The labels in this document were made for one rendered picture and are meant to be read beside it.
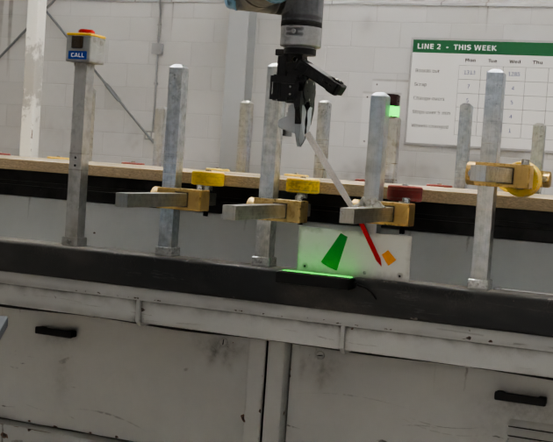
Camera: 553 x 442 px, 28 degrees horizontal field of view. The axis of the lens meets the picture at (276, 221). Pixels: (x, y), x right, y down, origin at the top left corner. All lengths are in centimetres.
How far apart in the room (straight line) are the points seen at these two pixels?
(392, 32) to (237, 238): 724
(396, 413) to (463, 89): 713
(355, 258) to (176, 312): 48
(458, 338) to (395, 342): 14
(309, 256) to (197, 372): 58
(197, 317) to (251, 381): 27
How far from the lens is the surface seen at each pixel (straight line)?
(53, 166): 298
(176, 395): 294
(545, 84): 958
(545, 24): 966
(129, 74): 1086
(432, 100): 974
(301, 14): 239
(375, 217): 228
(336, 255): 244
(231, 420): 288
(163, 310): 267
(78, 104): 275
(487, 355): 241
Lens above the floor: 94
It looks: 3 degrees down
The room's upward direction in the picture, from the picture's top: 4 degrees clockwise
